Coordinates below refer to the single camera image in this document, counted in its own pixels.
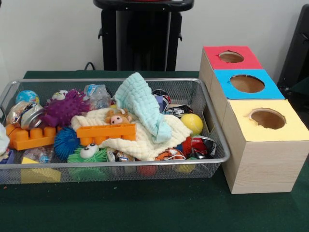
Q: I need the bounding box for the colourful spotted white cloth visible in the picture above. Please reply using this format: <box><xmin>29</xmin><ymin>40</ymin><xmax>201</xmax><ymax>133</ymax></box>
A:
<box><xmin>0</xmin><ymin>122</ymin><xmax>10</xmax><ymax>155</ymax></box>

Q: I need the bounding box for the wooden box with three holes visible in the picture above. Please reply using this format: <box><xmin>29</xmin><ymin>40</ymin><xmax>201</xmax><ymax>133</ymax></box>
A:
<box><xmin>199</xmin><ymin>45</ymin><xmax>309</xmax><ymax>194</ymax></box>

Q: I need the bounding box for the light blue waffle cloth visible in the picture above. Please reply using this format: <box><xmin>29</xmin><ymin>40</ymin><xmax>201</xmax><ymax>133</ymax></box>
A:
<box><xmin>114</xmin><ymin>72</ymin><xmax>172</xmax><ymax>143</ymax></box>

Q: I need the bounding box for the cream waffle cloth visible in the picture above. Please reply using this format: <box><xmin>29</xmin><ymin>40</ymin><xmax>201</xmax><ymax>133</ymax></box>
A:
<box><xmin>70</xmin><ymin>108</ymin><xmax>193</xmax><ymax>161</ymax></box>

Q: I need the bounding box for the small brown plush toy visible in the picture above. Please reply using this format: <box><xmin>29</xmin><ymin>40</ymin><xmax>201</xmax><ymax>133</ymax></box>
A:
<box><xmin>104</xmin><ymin>108</ymin><xmax>133</xmax><ymax>125</ymax></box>

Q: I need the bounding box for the yellow ball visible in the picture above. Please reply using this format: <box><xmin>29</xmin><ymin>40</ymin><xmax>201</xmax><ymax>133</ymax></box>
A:
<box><xmin>180</xmin><ymin>113</ymin><xmax>203</xmax><ymax>135</ymax></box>

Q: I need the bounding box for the long orange toy brick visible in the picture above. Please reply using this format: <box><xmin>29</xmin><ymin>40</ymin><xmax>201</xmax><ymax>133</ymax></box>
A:
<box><xmin>76</xmin><ymin>122</ymin><xmax>137</xmax><ymax>145</ymax></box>

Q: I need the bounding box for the green puffer toy with eyes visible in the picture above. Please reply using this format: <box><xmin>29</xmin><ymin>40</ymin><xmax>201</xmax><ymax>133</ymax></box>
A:
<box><xmin>67</xmin><ymin>142</ymin><xmax>108</xmax><ymax>165</ymax></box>

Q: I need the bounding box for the purple spiky rubber toy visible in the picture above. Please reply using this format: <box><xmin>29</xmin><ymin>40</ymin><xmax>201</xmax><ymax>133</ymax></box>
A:
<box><xmin>41</xmin><ymin>88</ymin><xmax>91</xmax><ymax>128</ymax></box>

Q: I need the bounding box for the dark green table cloth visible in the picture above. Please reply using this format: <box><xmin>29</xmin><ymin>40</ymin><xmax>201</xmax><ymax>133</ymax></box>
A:
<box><xmin>0</xmin><ymin>70</ymin><xmax>309</xmax><ymax>232</ymax></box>
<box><xmin>289</xmin><ymin>77</ymin><xmax>309</xmax><ymax>96</ymax></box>

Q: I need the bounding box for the blue puffer ball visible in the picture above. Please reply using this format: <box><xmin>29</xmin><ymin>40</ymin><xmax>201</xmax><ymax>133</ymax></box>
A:
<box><xmin>53</xmin><ymin>126</ymin><xmax>80</xmax><ymax>160</ymax></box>

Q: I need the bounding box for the small globe ball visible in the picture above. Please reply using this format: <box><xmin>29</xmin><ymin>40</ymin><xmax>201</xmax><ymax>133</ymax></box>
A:
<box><xmin>15</xmin><ymin>89</ymin><xmax>40</xmax><ymax>104</ymax></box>

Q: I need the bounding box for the silver wire mesh bin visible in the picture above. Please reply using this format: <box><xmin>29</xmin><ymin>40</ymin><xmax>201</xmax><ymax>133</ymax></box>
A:
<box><xmin>0</xmin><ymin>77</ymin><xmax>230</xmax><ymax>185</ymax></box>

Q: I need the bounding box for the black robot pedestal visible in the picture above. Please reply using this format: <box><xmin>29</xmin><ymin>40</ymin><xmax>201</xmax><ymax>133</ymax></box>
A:
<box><xmin>93</xmin><ymin>0</ymin><xmax>195</xmax><ymax>72</ymax></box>

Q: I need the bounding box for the black stand frame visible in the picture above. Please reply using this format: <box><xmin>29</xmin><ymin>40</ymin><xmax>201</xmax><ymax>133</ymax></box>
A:
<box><xmin>277</xmin><ymin>3</ymin><xmax>309</xmax><ymax>97</ymax></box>

